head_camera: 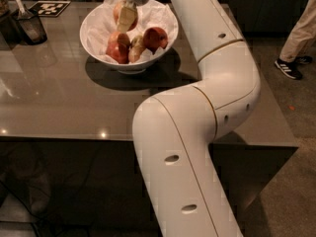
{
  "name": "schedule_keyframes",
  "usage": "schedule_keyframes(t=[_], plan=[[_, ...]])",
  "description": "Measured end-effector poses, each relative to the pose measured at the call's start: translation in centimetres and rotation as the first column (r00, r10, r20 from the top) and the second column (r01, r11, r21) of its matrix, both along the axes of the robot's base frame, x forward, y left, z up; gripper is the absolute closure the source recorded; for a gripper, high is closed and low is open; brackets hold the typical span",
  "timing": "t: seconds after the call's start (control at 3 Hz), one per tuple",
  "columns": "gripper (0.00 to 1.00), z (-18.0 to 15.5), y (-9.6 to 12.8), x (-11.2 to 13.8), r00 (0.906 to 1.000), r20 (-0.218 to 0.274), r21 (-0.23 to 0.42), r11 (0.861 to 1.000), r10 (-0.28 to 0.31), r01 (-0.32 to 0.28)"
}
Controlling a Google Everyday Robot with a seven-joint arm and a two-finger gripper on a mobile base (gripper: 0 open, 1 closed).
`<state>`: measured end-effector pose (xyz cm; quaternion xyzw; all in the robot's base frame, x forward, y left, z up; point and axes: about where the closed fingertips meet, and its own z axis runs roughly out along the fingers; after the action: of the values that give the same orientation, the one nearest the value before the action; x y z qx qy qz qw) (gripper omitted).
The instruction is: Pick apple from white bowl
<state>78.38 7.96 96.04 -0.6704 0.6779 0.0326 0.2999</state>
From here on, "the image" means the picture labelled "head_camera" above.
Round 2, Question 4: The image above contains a red-yellow apple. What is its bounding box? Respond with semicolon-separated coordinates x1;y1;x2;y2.
113;0;139;33

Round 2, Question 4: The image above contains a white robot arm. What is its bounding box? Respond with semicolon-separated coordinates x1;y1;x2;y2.
132;0;261;237

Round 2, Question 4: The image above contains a white ceramic bowl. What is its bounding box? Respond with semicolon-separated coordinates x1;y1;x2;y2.
79;0;180;76

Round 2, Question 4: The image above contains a small hidden yellow apple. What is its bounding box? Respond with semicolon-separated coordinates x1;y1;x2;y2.
131;35;145;48

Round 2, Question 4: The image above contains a left yellow-red apple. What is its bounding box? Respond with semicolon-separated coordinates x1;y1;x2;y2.
108;31;130;46

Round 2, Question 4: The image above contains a front right yellow apple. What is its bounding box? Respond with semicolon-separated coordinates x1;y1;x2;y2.
128;46;144;63

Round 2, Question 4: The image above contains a dark red right apple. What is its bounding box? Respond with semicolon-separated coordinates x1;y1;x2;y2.
143;27;168;53

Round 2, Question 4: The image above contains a front red apple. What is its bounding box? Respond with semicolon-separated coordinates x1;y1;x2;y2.
106;42;129;64

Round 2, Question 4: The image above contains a black white fiducial marker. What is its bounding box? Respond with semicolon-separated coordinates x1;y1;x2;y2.
31;1;70;17

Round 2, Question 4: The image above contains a dark container with scoop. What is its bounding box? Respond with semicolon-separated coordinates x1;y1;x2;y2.
14;0;47;45

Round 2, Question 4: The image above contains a black white sneaker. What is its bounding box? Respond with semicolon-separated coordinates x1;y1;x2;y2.
275;59;302;80

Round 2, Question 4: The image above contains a person in beige trousers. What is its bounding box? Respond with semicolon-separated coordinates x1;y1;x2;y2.
279;0;316;62

